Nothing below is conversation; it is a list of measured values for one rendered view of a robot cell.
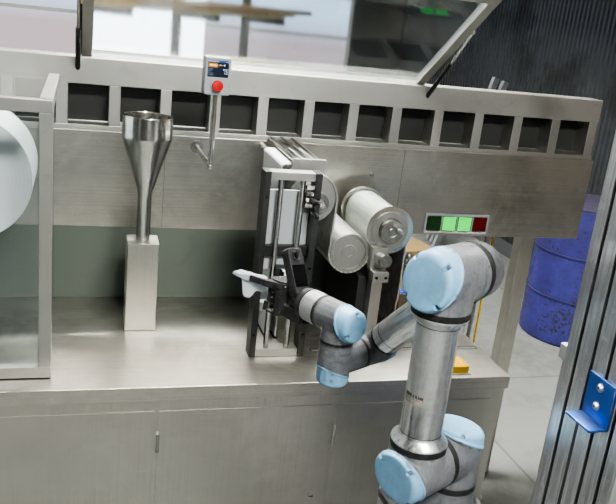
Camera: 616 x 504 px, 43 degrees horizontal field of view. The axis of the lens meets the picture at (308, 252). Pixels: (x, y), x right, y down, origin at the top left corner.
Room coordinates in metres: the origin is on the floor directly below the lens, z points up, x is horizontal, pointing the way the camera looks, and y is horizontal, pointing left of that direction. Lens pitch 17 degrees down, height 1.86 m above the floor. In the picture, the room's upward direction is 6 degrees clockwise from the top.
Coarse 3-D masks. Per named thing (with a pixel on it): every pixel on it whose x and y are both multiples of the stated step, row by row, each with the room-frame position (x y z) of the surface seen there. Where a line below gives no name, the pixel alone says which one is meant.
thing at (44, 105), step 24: (0, 96) 1.74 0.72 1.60; (48, 96) 1.82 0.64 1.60; (48, 120) 1.76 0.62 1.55; (48, 144) 1.76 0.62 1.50; (48, 168) 1.76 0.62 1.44; (48, 192) 1.76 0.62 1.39; (48, 216) 1.76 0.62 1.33; (48, 240) 1.76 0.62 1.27; (48, 264) 1.76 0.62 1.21; (48, 288) 1.76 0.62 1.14; (48, 312) 1.76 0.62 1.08; (48, 336) 1.76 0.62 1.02; (48, 360) 1.76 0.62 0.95
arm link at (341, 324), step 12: (324, 300) 1.61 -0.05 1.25; (336, 300) 1.61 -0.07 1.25; (312, 312) 1.60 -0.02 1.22; (324, 312) 1.58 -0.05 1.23; (336, 312) 1.56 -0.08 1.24; (348, 312) 1.56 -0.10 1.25; (360, 312) 1.57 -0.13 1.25; (324, 324) 1.57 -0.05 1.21; (336, 324) 1.55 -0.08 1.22; (348, 324) 1.54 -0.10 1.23; (360, 324) 1.56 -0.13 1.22; (324, 336) 1.57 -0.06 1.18; (336, 336) 1.56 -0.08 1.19; (348, 336) 1.54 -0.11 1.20; (360, 336) 1.56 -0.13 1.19
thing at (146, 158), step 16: (128, 144) 2.10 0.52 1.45; (144, 144) 2.09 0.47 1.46; (160, 144) 2.11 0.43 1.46; (144, 160) 2.10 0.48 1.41; (160, 160) 2.13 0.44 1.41; (144, 176) 2.12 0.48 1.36; (144, 192) 2.14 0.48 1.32; (144, 208) 2.14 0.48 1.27; (144, 224) 2.14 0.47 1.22; (128, 240) 2.13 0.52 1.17; (144, 240) 2.14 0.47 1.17; (128, 256) 2.10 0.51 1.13; (144, 256) 2.11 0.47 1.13; (128, 272) 2.10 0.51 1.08; (144, 272) 2.11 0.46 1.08; (128, 288) 2.10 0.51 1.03; (144, 288) 2.12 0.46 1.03; (128, 304) 2.10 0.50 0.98; (144, 304) 2.12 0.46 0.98; (128, 320) 2.10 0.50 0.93; (144, 320) 2.12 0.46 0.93
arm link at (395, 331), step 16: (496, 256) 1.44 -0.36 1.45; (496, 272) 1.42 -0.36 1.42; (496, 288) 1.43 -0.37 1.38; (384, 320) 1.64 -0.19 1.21; (400, 320) 1.59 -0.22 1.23; (368, 336) 1.65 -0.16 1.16; (384, 336) 1.61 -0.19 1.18; (400, 336) 1.59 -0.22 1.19; (368, 352) 1.62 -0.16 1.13; (384, 352) 1.63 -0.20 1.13
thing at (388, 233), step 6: (384, 222) 2.25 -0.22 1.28; (390, 222) 2.24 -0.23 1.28; (396, 222) 2.25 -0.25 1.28; (384, 228) 2.24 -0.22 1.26; (390, 228) 2.25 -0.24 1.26; (396, 228) 2.25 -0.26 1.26; (402, 228) 2.25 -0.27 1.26; (384, 234) 2.24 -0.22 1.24; (390, 234) 2.24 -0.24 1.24; (396, 234) 2.25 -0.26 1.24; (384, 240) 2.24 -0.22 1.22; (390, 240) 2.24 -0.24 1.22; (396, 240) 2.25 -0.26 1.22
